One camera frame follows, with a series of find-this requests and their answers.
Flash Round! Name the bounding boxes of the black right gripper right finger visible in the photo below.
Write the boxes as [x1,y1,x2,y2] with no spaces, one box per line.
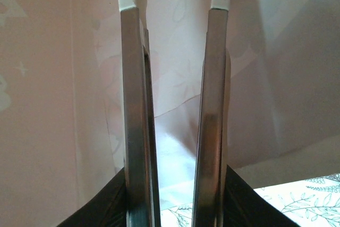
[224,164,306,227]

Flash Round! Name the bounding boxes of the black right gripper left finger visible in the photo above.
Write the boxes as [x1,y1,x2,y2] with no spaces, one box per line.
[57,167,131,227]

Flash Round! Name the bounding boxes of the metal tongs with white tips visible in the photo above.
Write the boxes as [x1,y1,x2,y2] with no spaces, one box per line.
[116,0,233,227]

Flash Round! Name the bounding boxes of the red and white paper bag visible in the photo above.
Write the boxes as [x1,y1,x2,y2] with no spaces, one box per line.
[0,0,340,227]

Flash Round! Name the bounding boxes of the floral patterned tablecloth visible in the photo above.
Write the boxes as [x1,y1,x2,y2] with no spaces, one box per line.
[160,172,340,227]

